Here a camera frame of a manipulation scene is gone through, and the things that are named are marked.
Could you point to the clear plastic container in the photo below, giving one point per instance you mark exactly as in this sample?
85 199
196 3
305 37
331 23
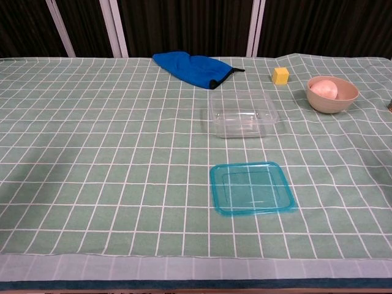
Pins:
242 122

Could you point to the translucent blue square lid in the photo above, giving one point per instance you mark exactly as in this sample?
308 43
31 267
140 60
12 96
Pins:
251 190

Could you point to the blue cloth pouch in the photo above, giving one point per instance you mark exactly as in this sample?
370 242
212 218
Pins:
190 69

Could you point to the green checked tablecloth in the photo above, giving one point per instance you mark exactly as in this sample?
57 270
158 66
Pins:
92 153

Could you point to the yellow cube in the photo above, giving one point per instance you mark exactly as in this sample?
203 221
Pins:
280 76

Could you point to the dark pleated curtain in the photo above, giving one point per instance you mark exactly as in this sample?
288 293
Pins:
183 24

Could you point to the pink ball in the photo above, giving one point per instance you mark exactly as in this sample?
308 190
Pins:
323 88

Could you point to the beige bowl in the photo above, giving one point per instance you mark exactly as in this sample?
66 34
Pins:
332 105

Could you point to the white metal frame post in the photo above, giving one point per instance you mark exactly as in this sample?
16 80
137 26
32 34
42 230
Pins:
61 30
255 30
114 30

